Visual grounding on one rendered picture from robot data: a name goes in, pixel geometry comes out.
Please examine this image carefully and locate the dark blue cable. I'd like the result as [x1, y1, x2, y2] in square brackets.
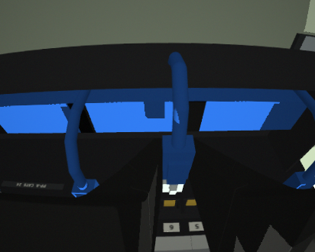
[162, 52, 196, 194]

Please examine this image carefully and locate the black patch panel rack frame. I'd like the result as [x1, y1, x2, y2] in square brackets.
[0, 33, 315, 237]

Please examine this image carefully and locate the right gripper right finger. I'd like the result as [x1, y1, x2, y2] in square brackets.
[189, 138, 315, 252]

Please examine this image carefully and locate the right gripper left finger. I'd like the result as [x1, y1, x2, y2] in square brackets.
[0, 138, 163, 252]

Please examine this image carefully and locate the blue network cable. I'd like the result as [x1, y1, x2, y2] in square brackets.
[283, 90, 315, 189]
[64, 90, 99, 197]

